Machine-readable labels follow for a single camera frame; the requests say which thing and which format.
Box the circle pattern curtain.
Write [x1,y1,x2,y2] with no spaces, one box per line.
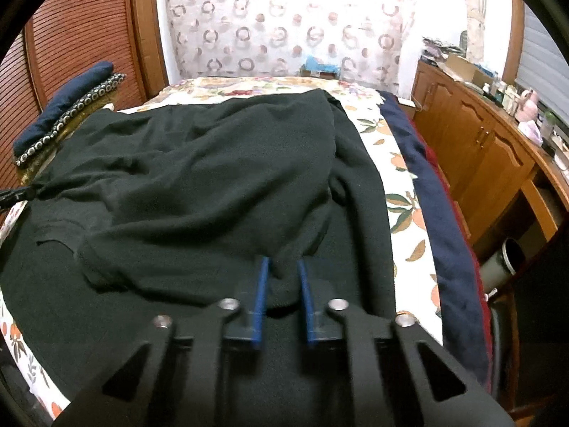
[165,0,419,96]

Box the wooden sideboard cabinet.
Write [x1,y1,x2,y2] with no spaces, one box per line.
[412,62,568,248]

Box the pink kettle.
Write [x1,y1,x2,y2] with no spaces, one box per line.
[515,89,539,122]

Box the floral quilt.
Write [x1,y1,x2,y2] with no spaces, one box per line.
[152,76,383,103]

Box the brown louvered wardrobe door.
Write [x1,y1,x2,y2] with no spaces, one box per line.
[1,0,168,188]

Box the blue item box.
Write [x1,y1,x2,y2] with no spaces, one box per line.
[299,56,340,80]

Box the black printed t-shirt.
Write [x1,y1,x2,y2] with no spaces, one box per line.
[1,90,394,426]

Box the grey window blind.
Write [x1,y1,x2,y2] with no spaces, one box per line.
[516,5,569,125]

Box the navy folded garment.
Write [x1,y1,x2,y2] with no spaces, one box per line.
[12,61,114,158]

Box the grey cylindrical bin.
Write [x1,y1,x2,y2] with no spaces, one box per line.
[480,238,527,294]

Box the orange print bed sheet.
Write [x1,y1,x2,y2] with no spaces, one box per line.
[1,93,443,424]

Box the mustard yellow folded garment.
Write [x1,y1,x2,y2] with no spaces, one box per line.
[15,90,118,185]

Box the navy blanket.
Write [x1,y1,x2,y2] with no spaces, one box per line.
[380,91,493,389]

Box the cardboard box on cabinet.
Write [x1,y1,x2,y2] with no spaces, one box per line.
[445,54,493,88]

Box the dark patterned folded garment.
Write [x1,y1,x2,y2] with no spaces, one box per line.
[12,62,126,170]

